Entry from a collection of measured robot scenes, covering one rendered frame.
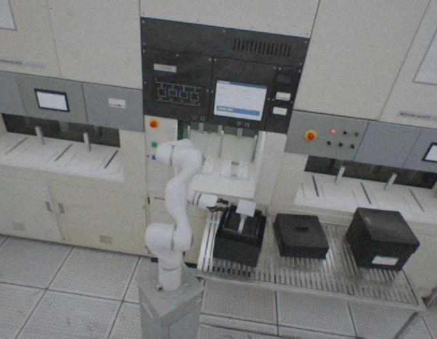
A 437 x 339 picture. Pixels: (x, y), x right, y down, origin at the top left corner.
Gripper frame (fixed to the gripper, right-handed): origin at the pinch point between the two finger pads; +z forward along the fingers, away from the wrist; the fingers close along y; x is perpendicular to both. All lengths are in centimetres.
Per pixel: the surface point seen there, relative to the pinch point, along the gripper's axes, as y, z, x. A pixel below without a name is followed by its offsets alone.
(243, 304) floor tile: -12, 25, -105
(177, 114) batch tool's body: -27, -41, 38
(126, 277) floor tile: -6, -72, -106
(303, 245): -5, 51, -19
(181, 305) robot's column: 47, -9, -33
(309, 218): -31, 54, -19
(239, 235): 10.3, 12.0, -9.9
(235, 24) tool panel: -31, -13, 92
